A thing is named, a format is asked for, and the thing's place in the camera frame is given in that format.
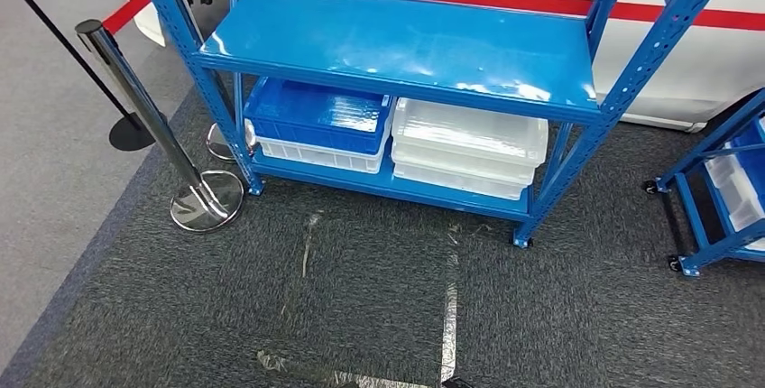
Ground blue metal shelf rack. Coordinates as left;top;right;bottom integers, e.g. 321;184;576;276
128;0;745;249

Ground white plastic bin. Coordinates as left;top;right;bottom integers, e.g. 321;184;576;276
245;119;392;175

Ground translucent plastic bin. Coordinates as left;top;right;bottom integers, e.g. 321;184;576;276
391;144;538;202
391;97;549;168

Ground blue plastic bin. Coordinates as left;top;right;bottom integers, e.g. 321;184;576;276
244;77;396;156

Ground clear floor tape strip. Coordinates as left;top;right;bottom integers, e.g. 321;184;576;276
300;211;322;280

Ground chrome barrier stanchion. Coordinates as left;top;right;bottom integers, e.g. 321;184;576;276
75;19;246;234
156;0;259;163

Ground angled clear floor tape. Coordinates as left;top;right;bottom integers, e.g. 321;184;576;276
256;250;460;388

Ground black thin stanchion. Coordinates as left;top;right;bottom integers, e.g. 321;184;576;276
0;0;158;152

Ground white car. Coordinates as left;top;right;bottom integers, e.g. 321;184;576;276
107;0;765;134

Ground translucent bin in cart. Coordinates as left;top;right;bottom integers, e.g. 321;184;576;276
704;152;765;234

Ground blue steel cart frame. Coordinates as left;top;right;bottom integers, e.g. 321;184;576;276
642;88;765;279

